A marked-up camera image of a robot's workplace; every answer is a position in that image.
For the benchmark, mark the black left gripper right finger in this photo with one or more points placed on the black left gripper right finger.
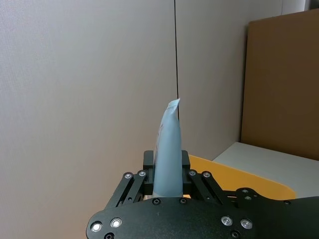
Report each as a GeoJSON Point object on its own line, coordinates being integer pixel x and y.
{"type": "Point", "coordinates": [199, 185]}

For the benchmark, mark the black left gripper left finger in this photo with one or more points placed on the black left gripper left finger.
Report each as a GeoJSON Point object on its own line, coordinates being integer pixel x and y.
{"type": "Point", "coordinates": [134, 185]}

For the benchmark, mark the light blue paper pouch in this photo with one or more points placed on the light blue paper pouch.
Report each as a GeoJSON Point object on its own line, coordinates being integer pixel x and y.
{"type": "Point", "coordinates": [168, 154]}

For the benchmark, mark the yellow plastic board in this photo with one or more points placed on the yellow plastic board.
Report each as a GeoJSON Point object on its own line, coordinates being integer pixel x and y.
{"type": "Point", "coordinates": [239, 178]}

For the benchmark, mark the brown cardboard board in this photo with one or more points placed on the brown cardboard board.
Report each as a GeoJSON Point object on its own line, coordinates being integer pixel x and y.
{"type": "Point", "coordinates": [281, 84]}

